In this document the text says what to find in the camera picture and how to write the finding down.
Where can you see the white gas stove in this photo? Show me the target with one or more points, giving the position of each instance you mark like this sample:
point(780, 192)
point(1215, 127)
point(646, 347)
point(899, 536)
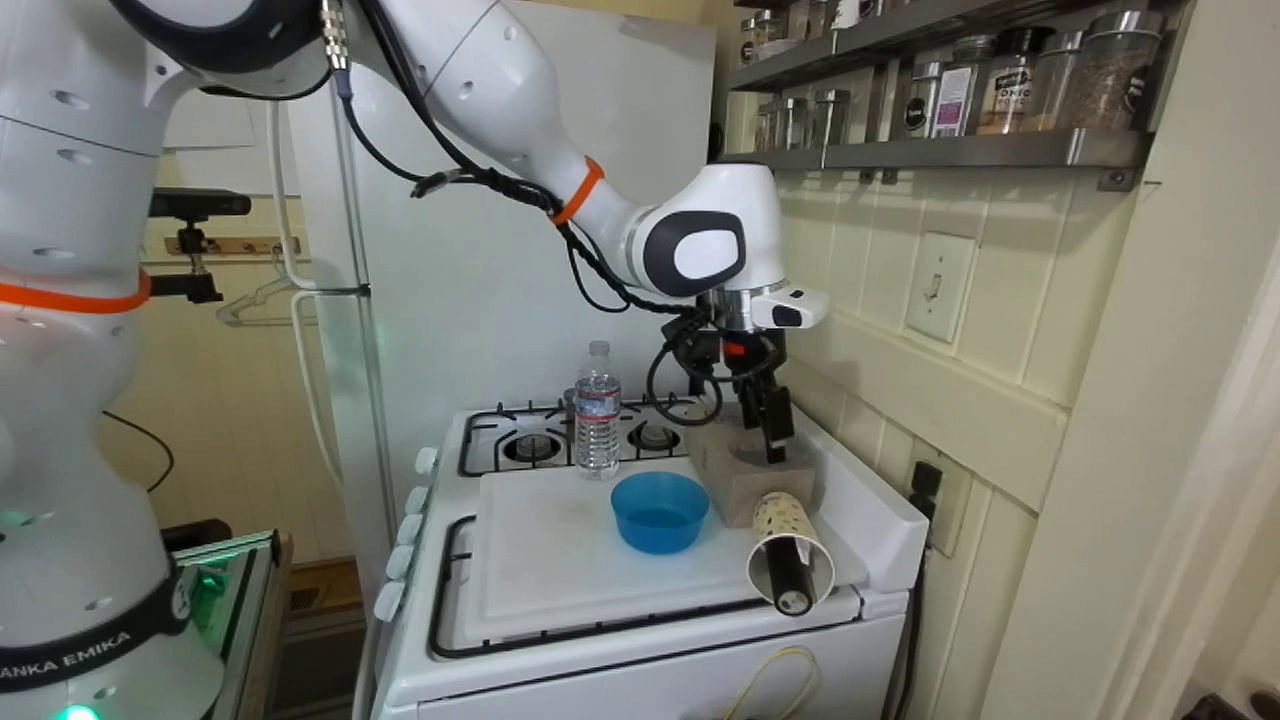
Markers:
point(642, 665)

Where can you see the large clear glass jar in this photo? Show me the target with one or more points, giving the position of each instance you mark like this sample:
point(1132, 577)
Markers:
point(1120, 66)

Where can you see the white plastic cutting board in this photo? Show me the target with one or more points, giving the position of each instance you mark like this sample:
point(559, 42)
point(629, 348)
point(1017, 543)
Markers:
point(563, 545)

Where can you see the glass jar with dark lid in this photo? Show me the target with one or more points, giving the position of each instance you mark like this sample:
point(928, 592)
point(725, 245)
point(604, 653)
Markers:
point(1017, 83)

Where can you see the white labelled spice container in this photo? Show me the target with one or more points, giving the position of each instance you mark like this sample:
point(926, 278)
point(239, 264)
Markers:
point(953, 103)

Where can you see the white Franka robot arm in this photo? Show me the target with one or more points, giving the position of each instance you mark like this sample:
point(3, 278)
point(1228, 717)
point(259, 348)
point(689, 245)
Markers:
point(81, 200)

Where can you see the wooden wall rail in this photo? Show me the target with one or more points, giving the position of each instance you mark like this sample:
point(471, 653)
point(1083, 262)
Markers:
point(262, 245)

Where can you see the cream light switch plate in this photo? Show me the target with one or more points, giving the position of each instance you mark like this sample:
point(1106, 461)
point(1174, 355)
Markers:
point(942, 291)

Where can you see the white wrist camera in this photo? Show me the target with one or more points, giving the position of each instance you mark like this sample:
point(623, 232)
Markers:
point(796, 308)

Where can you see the clear plastic water bottle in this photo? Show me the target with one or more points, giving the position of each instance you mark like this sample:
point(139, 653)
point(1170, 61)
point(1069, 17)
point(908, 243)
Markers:
point(596, 426)

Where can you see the grey wall spice shelf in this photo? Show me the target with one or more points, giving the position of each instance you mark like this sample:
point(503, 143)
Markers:
point(934, 152)

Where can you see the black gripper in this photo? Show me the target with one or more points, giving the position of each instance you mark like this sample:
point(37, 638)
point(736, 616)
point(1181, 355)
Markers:
point(735, 348)

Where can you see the black item inside cup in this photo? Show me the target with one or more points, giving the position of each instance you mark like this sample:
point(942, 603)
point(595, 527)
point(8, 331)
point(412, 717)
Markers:
point(788, 580)

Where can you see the white refrigerator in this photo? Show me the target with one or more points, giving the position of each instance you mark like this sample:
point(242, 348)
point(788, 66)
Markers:
point(452, 334)

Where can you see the patterned paper cup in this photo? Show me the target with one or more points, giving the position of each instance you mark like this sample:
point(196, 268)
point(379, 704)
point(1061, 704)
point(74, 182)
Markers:
point(785, 521)

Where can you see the round gas burner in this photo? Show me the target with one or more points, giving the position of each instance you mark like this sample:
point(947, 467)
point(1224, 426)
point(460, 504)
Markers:
point(534, 449)
point(652, 439)

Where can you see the blue plastic bowl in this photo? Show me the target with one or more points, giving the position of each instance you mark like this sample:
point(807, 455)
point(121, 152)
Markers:
point(662, 512)

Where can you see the white stove knob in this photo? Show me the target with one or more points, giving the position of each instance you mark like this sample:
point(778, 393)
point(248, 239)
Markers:
point(412, 503)
point(407, 529)
point(427, 461)
point(399, 560)
point(390, 603)

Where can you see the small glass spice jar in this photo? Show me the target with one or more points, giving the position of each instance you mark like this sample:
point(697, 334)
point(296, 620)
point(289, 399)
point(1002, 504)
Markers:
point(754, 32)
point(917, 103)
point(826, 118)
point(796, 120)

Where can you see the black camera on mount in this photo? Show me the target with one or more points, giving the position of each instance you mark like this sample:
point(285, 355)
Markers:
point(201, 205)

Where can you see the black power plug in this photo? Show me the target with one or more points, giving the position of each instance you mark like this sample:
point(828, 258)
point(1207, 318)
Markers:
point(926, 484)

